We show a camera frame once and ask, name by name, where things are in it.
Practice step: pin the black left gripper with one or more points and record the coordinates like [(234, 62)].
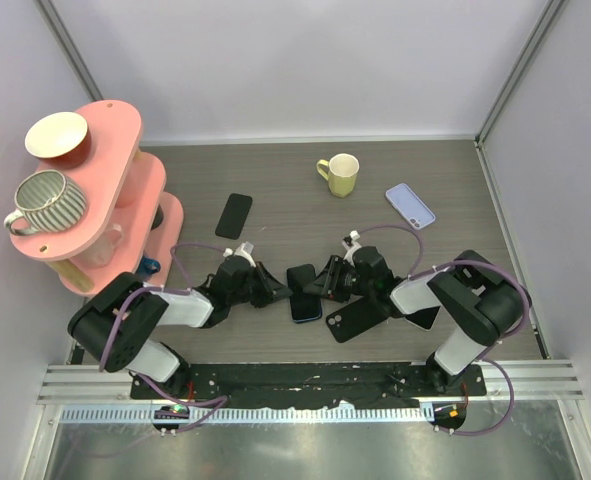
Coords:
[(272, 290)]

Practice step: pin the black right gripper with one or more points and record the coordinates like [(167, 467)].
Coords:
[(323, 283)]

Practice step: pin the black phone case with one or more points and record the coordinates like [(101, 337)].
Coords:
[(299, 277)]

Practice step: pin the blue-edged smartphone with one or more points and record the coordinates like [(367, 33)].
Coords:
[(305, 308)]

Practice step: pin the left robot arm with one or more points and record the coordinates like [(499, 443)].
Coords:
[(116, 325)]

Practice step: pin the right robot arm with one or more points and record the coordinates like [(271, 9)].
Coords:
[(484, 303)]

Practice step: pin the black phone case two holes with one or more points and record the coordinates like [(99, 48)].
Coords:
[(354, 319)]

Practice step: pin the lilac phone case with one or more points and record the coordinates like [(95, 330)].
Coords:
[(411, 208)]

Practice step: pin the black smartphone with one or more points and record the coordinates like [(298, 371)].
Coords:
[(234, 216)]

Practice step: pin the silver-edged smartphone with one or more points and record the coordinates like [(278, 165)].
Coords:
[(424, 319)]

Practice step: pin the yellow faceted mug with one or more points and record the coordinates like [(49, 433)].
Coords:
[(340, 173)]

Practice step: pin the blue cup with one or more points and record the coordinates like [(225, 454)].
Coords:
[(147, 268)]

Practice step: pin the pink tiered shelf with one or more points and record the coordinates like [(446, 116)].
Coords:
[(122, 185)]

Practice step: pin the clear glass cup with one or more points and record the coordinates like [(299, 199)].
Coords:
[(101, 252)]

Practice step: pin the striped grey mug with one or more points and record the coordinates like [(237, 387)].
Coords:
[(48, 201)]

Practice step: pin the red bowl white inside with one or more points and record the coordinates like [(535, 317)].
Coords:
[(62, 140)]

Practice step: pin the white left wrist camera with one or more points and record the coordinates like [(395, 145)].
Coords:
[(244, 250)]

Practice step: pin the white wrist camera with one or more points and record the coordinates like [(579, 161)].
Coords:
[(351, 245), (244, 250)]

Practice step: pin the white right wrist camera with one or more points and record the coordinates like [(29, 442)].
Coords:
[(351, 245)]

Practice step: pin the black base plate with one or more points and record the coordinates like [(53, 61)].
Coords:
[(313, 386)]

